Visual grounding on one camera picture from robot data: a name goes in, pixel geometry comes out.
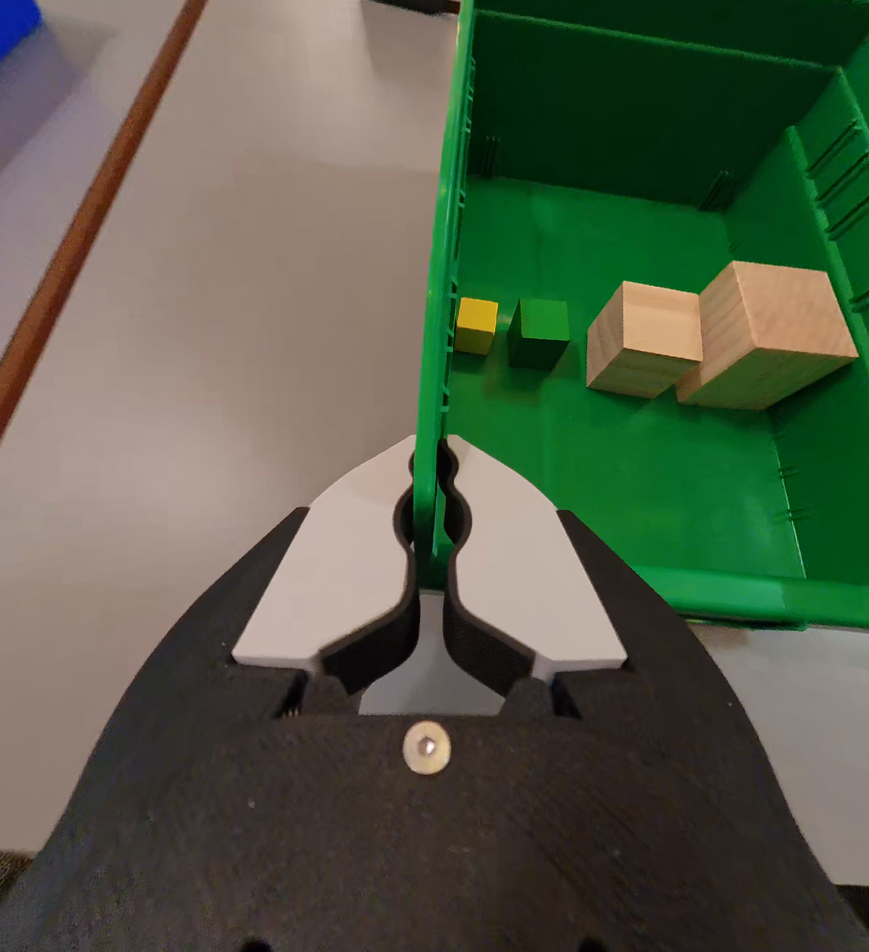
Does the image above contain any large wooden cube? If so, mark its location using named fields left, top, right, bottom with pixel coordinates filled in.
left=674, top=260, right=861, bottom=412

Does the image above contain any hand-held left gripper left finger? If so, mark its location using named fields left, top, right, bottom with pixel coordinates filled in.
left=231, top=435, right=422, bottom=696

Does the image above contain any small yellow cube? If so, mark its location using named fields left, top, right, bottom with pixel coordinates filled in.
left=453, top=297, right=500, bottom=356

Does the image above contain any wood-edged desk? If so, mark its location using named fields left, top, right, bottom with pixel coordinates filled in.
left=0, top=0, right=208, bottom=522

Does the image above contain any green plastic bin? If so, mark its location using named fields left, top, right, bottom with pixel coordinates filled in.
left=412, top=0, right=869, bottom=635

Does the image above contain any medium wooden cube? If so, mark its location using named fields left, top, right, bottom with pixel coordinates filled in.
left=585, top=280, right=704, bottom=400

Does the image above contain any grey desk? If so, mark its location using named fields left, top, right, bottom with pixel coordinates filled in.
left=0, top=0, right=869, bottom=890

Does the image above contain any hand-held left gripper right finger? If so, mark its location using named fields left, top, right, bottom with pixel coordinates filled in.
left=438, top=435, right=629, bottom=696

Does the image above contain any small green cube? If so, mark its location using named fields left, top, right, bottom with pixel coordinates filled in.
left=507, top=297, right=571, bottom=370

